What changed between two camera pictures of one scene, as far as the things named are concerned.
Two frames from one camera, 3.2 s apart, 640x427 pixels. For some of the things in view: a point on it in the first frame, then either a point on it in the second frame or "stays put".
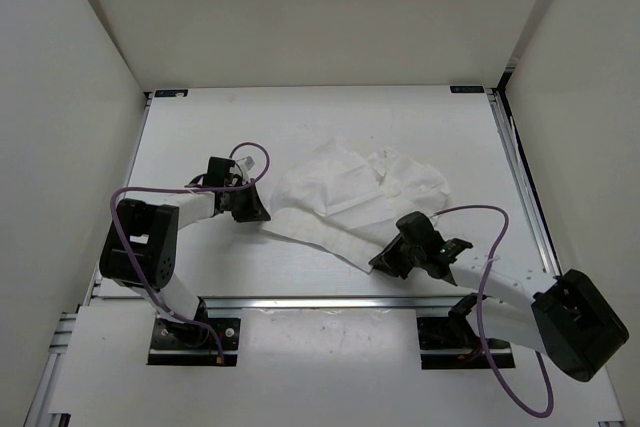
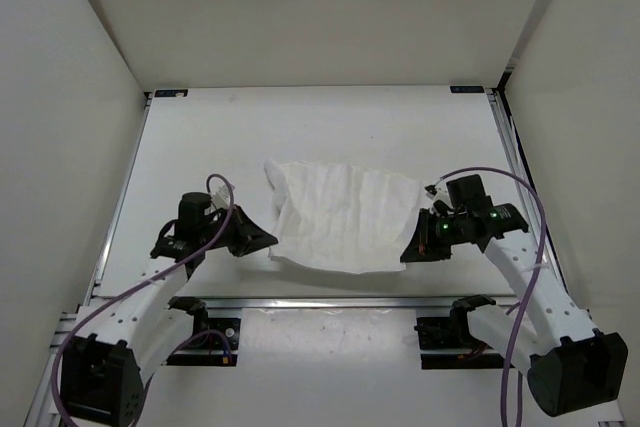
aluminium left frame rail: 39,414 stays put
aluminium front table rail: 119,302 stays put
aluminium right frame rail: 522,176 stays put
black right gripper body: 413,255 to 444,232
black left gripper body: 230,199 to 207,231
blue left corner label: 174,93 stays put
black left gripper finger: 250,207 to 242,235
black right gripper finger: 392,258 to 418,248
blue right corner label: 467,89 stays put
